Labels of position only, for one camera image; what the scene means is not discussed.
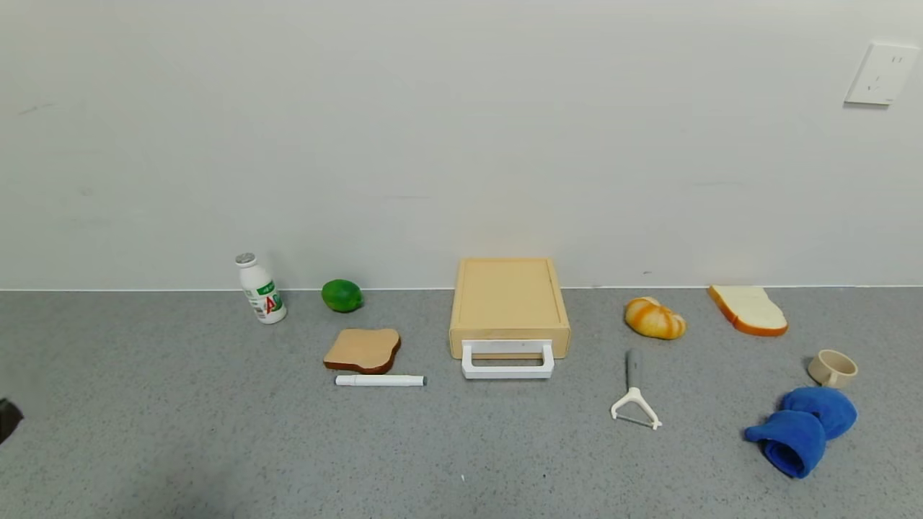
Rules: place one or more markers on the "white marker pen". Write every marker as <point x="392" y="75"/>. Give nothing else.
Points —
<point x="375" y="380"/>

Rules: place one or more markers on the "left robot arm silver black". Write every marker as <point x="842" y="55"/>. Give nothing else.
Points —
<point x="7" y="419"/>

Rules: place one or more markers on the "white drink bottle green label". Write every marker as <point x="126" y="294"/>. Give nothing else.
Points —
<point x="263" y="292"/>

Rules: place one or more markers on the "white wall socket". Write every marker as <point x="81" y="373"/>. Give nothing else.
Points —
<point x="881" y="73"/>

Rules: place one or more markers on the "beige cup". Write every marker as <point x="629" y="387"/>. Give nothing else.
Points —
<point x="831" y="367"/>

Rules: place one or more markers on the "green lime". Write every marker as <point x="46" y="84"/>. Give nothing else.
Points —
<point x="342" y="295"/>

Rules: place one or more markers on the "orange striped bread roll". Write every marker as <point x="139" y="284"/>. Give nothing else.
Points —
<point x="655" y="318"/>

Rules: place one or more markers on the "white bread slice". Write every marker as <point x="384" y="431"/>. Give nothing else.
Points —
<point x="750" y="308"/>

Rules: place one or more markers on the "brown toast slice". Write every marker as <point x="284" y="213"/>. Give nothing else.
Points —
<point x="360" y="349"/>

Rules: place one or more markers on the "blue towel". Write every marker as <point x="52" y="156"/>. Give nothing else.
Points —
<point x="799" y="432"/>

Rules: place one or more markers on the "yellow wooden drawer cabinet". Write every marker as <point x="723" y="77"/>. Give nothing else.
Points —
<point x="508" y="295"/>

